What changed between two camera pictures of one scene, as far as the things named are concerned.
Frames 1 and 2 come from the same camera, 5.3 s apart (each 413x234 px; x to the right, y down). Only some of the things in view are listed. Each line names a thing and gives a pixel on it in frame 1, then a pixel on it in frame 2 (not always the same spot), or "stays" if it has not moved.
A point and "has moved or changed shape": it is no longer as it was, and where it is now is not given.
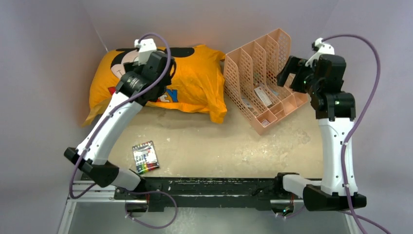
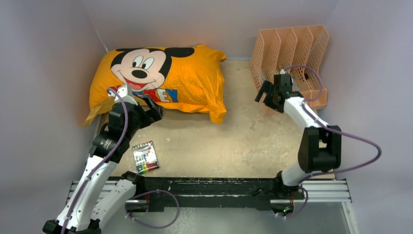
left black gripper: (134, 67) → (155, 111)
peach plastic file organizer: (250, 79) has moved or changed shape
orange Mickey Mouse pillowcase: (197, 86) stays
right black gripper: (295, 66) → (267, 87)
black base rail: (210, 192) stays
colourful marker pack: (145, 156) stays
